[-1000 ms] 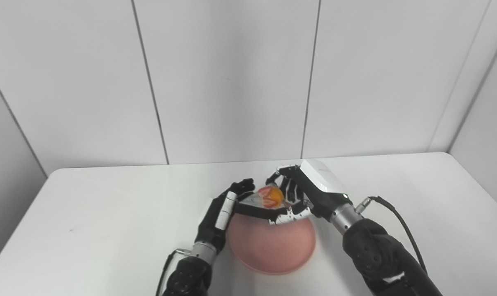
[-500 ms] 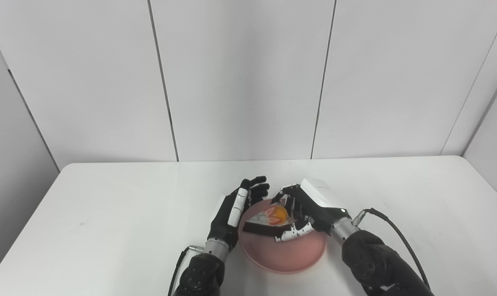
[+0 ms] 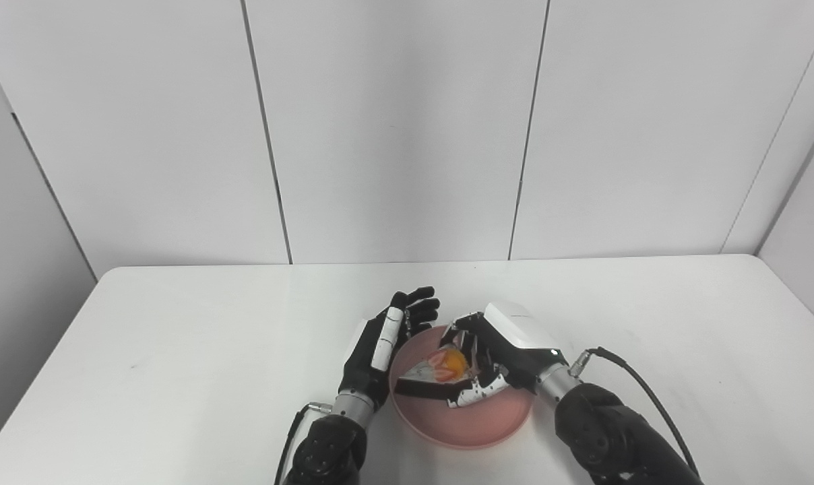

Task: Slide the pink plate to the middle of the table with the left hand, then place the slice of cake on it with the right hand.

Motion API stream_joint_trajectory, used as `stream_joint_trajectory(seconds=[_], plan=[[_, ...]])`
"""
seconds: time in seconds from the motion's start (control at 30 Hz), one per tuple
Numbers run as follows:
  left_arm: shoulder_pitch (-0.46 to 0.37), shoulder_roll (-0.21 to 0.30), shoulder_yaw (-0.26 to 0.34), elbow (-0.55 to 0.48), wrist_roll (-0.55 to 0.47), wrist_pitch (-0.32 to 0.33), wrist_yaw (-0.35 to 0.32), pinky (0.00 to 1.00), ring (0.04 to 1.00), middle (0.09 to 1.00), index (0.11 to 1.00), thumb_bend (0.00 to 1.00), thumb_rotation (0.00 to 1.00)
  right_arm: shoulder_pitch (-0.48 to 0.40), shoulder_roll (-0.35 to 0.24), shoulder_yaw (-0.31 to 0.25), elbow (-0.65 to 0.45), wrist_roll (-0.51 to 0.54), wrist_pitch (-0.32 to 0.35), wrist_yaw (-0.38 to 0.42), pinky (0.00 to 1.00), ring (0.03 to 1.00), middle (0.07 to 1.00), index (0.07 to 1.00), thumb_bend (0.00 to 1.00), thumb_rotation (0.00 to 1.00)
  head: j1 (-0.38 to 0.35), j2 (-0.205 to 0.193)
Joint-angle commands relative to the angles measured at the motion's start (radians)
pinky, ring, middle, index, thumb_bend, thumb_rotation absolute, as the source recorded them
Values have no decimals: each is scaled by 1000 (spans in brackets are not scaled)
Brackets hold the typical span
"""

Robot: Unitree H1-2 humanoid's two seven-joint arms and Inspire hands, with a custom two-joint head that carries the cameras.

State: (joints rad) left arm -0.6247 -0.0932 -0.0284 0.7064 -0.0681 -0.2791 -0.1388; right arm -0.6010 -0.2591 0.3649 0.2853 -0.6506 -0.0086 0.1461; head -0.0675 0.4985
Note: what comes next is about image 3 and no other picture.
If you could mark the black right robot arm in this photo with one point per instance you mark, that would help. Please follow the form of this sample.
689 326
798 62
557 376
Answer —
609 438

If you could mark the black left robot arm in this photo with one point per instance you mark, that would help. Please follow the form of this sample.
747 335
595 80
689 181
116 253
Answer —
329 448

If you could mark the chocolate cake slice with fruit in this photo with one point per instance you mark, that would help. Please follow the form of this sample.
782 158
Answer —
434 380

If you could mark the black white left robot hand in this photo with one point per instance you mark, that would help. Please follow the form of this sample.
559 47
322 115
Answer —
370 357

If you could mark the pink round plate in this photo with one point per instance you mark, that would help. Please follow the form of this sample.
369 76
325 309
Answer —
474 424

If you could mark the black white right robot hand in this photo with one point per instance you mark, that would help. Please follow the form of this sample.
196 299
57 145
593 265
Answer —
515 343

